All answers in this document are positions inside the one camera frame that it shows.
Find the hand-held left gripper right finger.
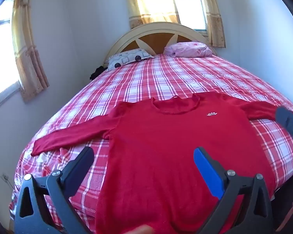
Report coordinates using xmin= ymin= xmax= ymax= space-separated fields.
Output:
xmin=193 ymin=147 xmax=274 ymax=234

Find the cream and wood headboard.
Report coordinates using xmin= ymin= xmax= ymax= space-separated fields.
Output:
xmin=103 ymin=21 xmax=218 ymax=65

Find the red knit sweater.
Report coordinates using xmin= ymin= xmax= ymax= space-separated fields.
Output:
xmin=30 ymin=95 xmax=293 ymax=234

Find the pink floral pillow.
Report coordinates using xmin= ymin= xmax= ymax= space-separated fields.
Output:
xmin=163 ymin=42 xmax=213 ymax=58

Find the red white plaid bedspread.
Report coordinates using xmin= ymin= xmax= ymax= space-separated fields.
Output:
xmin=11 ymin=54 xmax=293 ymax=230

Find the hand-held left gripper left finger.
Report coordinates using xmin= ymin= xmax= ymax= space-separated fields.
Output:
xmin=14 ymin=146 xmax=95 ymax=234

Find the black cloth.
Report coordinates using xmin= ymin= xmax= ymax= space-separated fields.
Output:
xmin=89 ymin=66 xmax=108 ymax=80

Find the beige patterned curtain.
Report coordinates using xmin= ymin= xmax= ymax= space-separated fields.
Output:
xmin=200 ymin=0 xmax=226 ymax=48

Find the large side window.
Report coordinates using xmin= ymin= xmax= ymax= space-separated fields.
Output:
xmin=0 ymin=0 xmax=21 ymax=103

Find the short yellow curtain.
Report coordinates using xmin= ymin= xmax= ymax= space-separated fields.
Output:
xmin=121 ymin=0 xmax=180 ymax=29

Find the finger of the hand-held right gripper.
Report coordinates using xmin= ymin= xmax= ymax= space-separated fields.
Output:
xmin=275 ymin=106 xmax=293 ymax=143

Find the white black patterned pillow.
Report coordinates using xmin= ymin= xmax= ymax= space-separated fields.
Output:
xmin=105 ymin=48 xmax=155 ymax=72

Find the long beige curtain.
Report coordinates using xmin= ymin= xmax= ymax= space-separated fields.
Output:
xmin=11 ymin=0 xmax=50 ymax=102

